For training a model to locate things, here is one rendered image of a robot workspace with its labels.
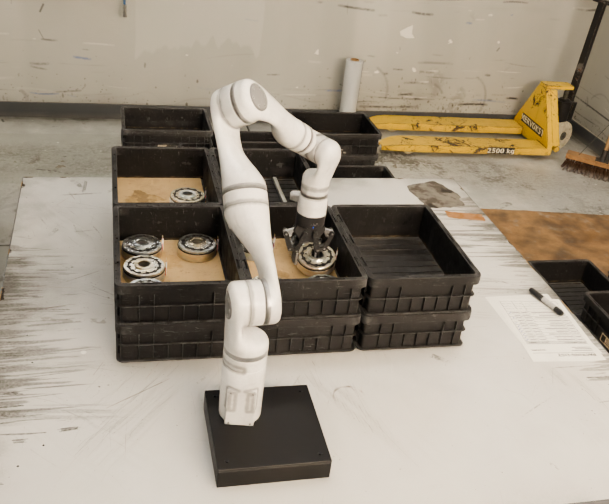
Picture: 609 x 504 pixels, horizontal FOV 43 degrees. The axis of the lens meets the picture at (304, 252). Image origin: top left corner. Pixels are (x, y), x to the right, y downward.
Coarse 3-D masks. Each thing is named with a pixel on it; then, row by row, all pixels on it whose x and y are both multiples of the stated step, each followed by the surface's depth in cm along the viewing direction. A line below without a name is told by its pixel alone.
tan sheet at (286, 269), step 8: (280, 240) 221; (280, 248) 217; (280, 256) 213; (288, 256) 213; (248, 264) 208; (280, 264) 209; (288, 264) 210; (256, 272) 204; (280, 272) 206; (288, 272) 206; (296, 272) 207
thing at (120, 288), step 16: (128, 208) 207; (144, 208) 208; (160, 208) 209; (176, 208) 210; (192, 208) 211; (208, 208) 212; (224, 224) 205; (240, 272) 185; (128, 288) 175; (144, 288) 176; (160, 288) 177; (176, 288) 178; (192, 288) 178; (208, 288) 179; (224, 288) 180
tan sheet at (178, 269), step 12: (168, 240) 214; (120, 252) 206; (168, 252) 208; (216, 252) 211; (120, 264) 201; (168, 264) 203; (180, 264) 204; (192, 264) 204; (204, 264) 205; (216, 264) 206; (168, 276) 198; (180, 276) 199; (192, 276) 199; (204, 276) 200; (216, 276) 201
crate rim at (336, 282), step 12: (336, 228) 210; (348, 240) 204; (240, 252) 193; (360, 264) 194; (288, 288) 184; (300, 288) 185; (312, 288) 186; (324, 288) 187; (336, 288) 187; (348, 288) 188
